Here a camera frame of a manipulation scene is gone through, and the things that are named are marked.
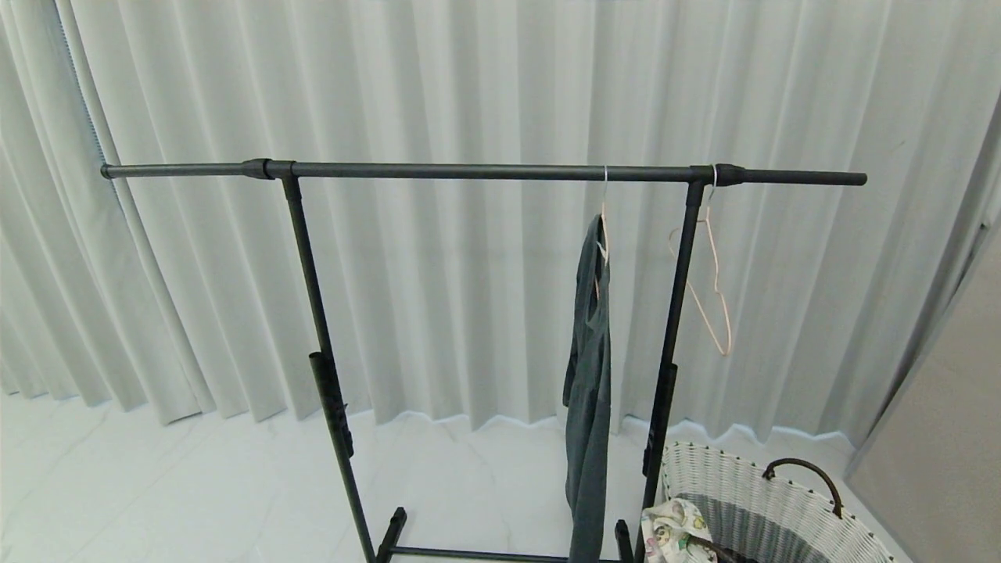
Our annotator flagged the dark grey t-shirt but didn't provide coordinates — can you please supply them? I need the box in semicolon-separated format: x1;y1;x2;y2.
561;215;615;563

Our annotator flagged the white curtain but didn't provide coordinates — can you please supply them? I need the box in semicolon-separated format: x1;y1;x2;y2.
0;0;1001;450

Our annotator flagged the black clothes rack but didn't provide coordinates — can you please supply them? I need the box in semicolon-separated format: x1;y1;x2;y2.
100;159;869;563

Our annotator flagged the cream printed garment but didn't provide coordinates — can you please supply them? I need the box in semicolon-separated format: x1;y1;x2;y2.
641;498;716;563

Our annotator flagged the pink clothes hanger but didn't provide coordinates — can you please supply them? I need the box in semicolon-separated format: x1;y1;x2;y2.
667;186;734;358
594;166;612;302

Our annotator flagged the white laundry basket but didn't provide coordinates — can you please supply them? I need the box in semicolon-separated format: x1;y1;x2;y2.
661;442;896;563

